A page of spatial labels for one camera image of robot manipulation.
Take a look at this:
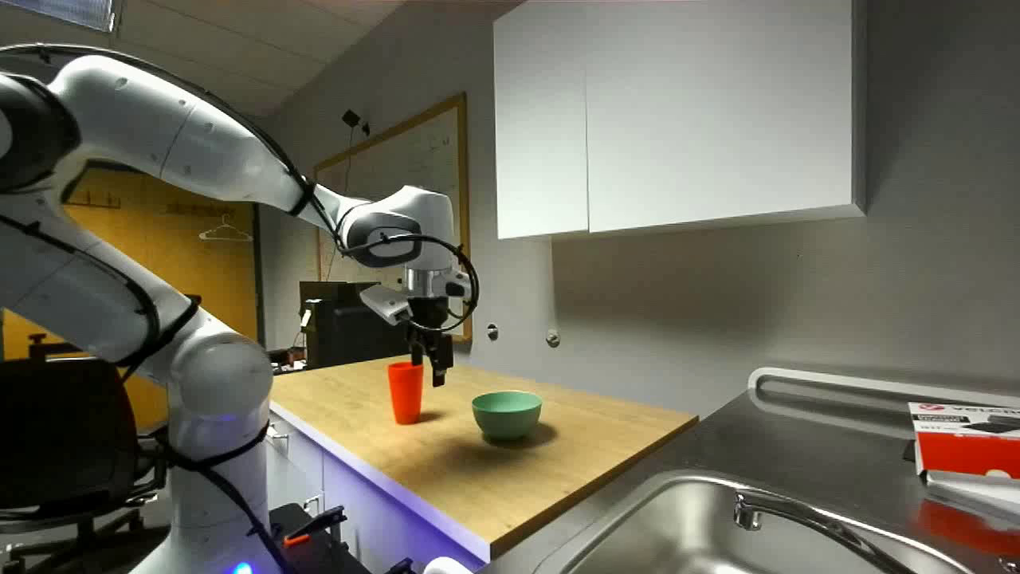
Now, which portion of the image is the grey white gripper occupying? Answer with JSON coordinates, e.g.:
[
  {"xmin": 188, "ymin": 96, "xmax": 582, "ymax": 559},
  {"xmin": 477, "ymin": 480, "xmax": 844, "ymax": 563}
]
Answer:
[{"xmin": 406, "ymin": 263, "xmax": 471, "ymax": 388}]

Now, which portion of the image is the orange plastic cup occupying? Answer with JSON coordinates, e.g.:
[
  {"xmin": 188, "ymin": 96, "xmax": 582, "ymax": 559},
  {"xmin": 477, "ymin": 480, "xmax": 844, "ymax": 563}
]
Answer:
[{"xmin": 386, "ymin": 361, "xmax": 429, "ymax": 426}]

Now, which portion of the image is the mint green bowl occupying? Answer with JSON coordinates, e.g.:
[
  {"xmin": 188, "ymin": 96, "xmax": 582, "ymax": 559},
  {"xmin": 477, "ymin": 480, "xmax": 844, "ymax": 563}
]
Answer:
[{"xmin": 468, "ymin": 388, "xmax": 544, "ymax": 445}]

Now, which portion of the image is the black microwave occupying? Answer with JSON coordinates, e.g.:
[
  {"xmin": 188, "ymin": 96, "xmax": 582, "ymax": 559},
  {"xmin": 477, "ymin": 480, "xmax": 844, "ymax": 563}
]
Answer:
[{"xmin": 298, "ymin": 277, "xmax": 419, "ymax": 372}]

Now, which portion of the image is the white base cabinet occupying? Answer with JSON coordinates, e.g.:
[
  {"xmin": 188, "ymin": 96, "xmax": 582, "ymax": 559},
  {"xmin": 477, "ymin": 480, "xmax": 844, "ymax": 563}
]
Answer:
[{"xmin": 266, "ymin": 408, "xmax": 496, "ymax": 574}]

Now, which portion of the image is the wood framed whiteboard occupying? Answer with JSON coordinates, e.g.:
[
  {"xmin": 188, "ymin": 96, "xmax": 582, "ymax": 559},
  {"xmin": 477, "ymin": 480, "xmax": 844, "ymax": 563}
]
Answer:
[{"xmin": 314, "ymin": 93, "xmax": 475, "ymax": 349}]

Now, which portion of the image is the black device with orange button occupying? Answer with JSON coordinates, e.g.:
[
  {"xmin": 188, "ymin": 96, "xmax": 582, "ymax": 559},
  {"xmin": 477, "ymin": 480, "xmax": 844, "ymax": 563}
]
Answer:
[{"xmin": 269, "ymin": 499, "xmax": 370, "ymax": 574}]

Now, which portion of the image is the yellow door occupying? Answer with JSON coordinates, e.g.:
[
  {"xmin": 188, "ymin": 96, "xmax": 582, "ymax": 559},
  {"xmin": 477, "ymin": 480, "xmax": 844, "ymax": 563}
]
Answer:
[{"xmin": 0, "ymin": 165, "xmax": 266, "ymax": 438}]

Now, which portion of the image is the narrow white cabinet door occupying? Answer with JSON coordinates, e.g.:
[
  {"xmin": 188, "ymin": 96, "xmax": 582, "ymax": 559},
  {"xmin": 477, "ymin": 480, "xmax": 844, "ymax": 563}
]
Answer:
[{"xmin": 491, "ymin": 0, "xmax": 593, "ymax": 241}]

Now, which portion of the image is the stainless steel sink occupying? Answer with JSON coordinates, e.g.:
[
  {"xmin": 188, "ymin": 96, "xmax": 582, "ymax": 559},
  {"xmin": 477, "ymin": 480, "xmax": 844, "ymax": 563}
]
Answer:
[{"xmin": 553, "ymin": 473, "xmax": 966, "ymax": 574}]

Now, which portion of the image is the black office chair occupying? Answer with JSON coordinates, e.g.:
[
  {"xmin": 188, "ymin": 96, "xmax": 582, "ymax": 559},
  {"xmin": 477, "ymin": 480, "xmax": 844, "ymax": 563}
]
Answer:
[{"xmin": 0, "ymin": 354, "xmax": 146, "ymax": 544}]

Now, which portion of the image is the wide white cabinet door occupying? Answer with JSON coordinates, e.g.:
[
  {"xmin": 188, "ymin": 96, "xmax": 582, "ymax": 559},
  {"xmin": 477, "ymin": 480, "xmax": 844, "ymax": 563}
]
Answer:
[{"xmin": 585, "ymin": 0, "xmax": 860, "ymax": 235}]

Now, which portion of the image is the chrome sink faucet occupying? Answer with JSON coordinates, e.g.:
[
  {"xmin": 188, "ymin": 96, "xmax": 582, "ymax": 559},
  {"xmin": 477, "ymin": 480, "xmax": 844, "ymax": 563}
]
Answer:
[{"xmin": 731, "ymin": 489, "xmax": 917, "ymax": 574}]

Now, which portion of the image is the ceiling light panel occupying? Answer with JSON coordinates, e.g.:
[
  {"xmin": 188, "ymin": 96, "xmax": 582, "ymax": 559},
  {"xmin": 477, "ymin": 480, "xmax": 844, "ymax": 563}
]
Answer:
[{"xmin": 30, "ymin": 0, "xmax": 122, "ymax": 35}]

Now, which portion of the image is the red and white box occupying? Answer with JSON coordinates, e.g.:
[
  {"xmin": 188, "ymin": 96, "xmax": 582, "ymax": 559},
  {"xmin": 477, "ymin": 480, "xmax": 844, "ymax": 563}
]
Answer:
[{"xmin": 907, "ymin": 397, "xmax": 1020, "ymax": 483}]

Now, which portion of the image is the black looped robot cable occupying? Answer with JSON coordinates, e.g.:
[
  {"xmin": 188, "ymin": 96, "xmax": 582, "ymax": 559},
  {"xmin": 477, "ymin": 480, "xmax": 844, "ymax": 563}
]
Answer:
[{"xmin": 335, "ymin": 230, "xmax": 481, "ymax": 337}]

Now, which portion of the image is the wire clothes hanger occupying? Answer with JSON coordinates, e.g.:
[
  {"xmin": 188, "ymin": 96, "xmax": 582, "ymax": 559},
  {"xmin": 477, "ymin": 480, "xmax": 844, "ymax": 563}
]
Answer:
[{"xmin": 196, "ymin": 218, "xmax": 260, "ymax": 253}]

